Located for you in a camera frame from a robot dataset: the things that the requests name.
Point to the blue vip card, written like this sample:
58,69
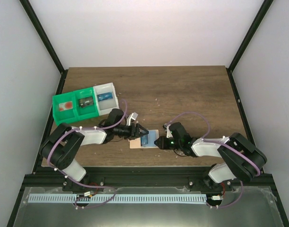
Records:
144,141

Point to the green plastic bin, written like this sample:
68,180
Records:
87,112
69,116

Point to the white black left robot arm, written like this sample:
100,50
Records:
61,147

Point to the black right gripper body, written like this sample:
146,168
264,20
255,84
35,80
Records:
169,145

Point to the black frame post left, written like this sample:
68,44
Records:
42,34

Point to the blue credit card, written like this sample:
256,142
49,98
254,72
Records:
105,96

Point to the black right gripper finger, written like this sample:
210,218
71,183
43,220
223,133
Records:
159,144
159,140

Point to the black vip card in bin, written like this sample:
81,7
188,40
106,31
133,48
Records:
86,101

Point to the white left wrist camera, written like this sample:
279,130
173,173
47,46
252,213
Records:
131,118

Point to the metal base plate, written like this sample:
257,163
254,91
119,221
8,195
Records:
241,207

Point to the white plastic bin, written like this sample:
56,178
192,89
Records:
105,107

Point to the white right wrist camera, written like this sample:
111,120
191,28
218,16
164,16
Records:
166,127

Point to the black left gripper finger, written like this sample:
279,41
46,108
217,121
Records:
141,134
140,129

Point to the light blue slotted cable duct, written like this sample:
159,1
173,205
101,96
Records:
120,198

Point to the black frame post right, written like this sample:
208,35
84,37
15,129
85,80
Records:
265,6

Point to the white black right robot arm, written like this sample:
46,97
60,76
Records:
242,160

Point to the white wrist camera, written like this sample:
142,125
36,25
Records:
166,127
131,118

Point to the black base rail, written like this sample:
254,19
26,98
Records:
190,177

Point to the black frame post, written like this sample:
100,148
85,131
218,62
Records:
42,34
265,6

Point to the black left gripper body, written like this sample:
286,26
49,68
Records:
127,133

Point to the green plastic bin middle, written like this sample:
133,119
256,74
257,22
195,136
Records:
87,112

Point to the green plastic bin left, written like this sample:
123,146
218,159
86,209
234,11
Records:
69,116

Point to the white red card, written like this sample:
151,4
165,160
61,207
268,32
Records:
66,106

